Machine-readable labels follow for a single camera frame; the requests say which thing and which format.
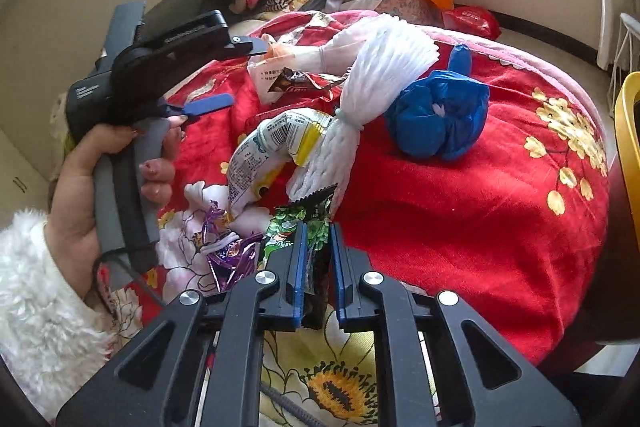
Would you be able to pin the red floral blanket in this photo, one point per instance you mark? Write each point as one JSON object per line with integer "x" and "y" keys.
{"x": 450, "y": 232}

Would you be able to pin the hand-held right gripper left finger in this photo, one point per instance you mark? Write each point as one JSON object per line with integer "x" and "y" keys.
{"x": 300, "y": 277}

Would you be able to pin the person's left hand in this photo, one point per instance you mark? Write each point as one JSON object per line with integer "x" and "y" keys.
{"x": 72, "y": 207}

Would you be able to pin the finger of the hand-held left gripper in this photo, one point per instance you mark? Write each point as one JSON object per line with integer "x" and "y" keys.
{"x": 252, "y": 47}
{"x": 210, "y": 103}

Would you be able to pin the floral cloth bundle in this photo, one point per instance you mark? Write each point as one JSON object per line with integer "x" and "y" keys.
{"x": 412, "y": 4}

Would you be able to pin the white brown snack packet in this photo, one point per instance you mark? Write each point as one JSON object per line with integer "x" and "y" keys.
{"x": 262, "y": 69}

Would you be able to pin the red plastic bag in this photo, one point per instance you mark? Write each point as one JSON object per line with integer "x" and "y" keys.
{"x": 472, "y": 21}

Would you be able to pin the purple snack wrapper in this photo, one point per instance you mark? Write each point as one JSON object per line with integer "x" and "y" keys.
{"x": 227, "y": 252}

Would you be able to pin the brown snack wrapper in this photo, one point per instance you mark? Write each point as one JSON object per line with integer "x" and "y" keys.
{"x": 300, "y": 82}

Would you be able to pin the yellow trash bin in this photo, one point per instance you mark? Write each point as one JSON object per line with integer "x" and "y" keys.
{"x": 629, "y": 132}

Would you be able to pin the white and yellow snack packet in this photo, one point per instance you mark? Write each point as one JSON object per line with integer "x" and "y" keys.
{"x": 255, "y": 152}

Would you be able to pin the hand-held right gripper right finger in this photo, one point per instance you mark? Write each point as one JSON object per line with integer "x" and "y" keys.
{"x": 339, "y": 277}

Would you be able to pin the white foam fruit net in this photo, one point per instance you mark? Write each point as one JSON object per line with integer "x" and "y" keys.
{"x": 380, "y": 57}

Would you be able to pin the blue plastic glove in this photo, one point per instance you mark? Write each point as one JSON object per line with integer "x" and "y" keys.
{"x": 440, "y": 112}

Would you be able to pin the green snack wrapper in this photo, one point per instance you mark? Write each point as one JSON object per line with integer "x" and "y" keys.
{"x": 282, "y": 232}

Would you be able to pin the person's left forearm white sleeve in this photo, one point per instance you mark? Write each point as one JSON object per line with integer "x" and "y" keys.
{"x": 45, "y": 322}

